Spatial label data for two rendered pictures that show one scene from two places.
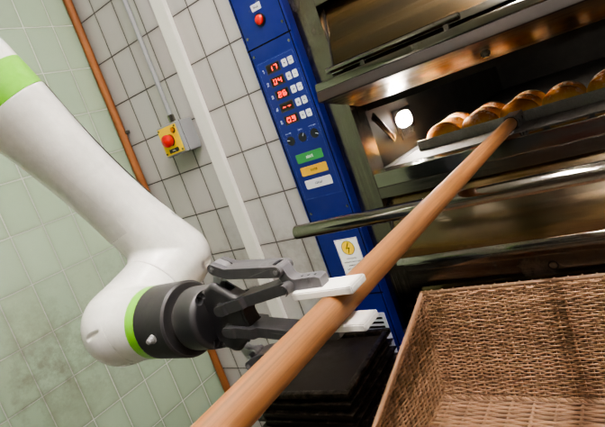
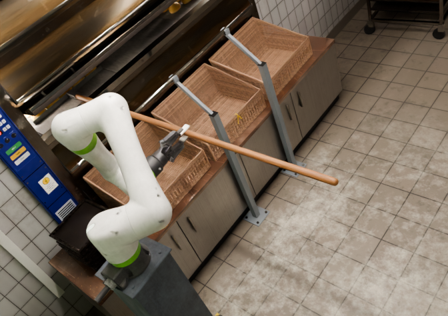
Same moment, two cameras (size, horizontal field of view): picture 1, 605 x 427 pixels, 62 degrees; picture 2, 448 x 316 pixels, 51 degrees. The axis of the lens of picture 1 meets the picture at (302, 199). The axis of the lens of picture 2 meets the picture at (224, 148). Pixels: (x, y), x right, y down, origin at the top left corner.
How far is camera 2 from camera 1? 2.01 m
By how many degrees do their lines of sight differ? 71
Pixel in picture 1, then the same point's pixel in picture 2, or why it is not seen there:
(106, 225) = (113, 163)
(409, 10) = (41, 65)
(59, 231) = not seen: outside the picture
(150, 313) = (155, 164)
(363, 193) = (41, 152)
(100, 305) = not seen: hidden behind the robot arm
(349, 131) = (27, 127)
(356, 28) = (17, 79)
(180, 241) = not seen: hidden behind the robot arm
